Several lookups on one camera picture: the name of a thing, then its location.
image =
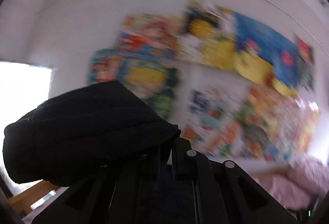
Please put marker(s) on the black puffer jacket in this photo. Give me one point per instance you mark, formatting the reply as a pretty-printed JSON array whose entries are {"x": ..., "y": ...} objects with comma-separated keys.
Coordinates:
[{"x": 105, "y": 141}]

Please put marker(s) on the blond boy drawing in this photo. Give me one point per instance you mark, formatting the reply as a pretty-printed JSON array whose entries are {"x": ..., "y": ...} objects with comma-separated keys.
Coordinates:
[{"x": 154, "y": 83}]

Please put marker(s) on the flying girl drawing upper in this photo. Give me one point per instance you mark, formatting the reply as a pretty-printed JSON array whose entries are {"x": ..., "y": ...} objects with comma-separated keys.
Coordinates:
[{"x": 149, "y": 36}]

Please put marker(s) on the flying girl drawing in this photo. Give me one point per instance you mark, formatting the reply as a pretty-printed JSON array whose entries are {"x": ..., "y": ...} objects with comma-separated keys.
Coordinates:
[
  {"x": 107, "y": 65},
  {"x": 149, "y": 36}
]

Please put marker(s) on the orange fruit drawing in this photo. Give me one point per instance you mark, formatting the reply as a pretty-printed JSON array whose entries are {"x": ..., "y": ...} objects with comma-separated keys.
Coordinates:
[{"x": 212, "y": 124}]

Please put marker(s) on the flying girl drawing lower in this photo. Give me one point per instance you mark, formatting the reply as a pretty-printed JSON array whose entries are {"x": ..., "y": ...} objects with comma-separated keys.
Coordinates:
[{"x": 107, "y": 65}]

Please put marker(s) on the yellow pineapple drawing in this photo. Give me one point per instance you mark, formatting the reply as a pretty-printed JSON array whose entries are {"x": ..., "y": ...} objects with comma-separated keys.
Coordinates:
[{"x": 209, "y": 36}]

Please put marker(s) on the yellow landscape drawing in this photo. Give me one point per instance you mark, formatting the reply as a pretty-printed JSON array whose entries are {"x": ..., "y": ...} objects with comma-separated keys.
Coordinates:
[{"x": 267, "y": 131}]

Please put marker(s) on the pink jellyfish sea drawing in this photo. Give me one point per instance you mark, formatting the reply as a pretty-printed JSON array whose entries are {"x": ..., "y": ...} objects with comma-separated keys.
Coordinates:
[{"x": 285, "y": 71}]

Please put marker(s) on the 2024 new year drawing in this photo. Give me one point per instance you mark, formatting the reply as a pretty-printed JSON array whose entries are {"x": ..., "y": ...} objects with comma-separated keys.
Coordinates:
[{"x": 294, "y": 137}]

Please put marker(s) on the red haired girl drawing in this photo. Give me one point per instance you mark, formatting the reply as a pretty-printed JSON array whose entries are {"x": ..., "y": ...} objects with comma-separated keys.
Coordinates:
[{"x": 305, "y": 64}]

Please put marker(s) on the pink pig drawing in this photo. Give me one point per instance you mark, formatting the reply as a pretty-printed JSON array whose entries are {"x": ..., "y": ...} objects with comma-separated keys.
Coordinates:
[{"x": 309, "y": 126}]

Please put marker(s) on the pink bed sheet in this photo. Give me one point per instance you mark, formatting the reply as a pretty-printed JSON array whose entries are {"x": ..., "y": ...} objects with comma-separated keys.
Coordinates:
[{"x": 300, "y": 188}]

